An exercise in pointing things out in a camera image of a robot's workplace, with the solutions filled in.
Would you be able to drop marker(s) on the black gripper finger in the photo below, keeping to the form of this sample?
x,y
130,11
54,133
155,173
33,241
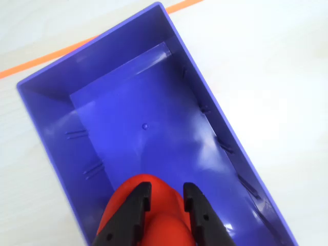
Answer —
x,y
205,223
125,223

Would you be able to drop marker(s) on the blue plastic box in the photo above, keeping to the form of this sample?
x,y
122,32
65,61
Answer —
x,y
153,102

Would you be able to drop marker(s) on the long orange tape strip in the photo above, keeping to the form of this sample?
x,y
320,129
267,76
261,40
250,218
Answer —
x,y
38,60

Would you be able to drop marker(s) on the red rubber duck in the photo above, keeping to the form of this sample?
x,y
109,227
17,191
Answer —
x,y
166,225

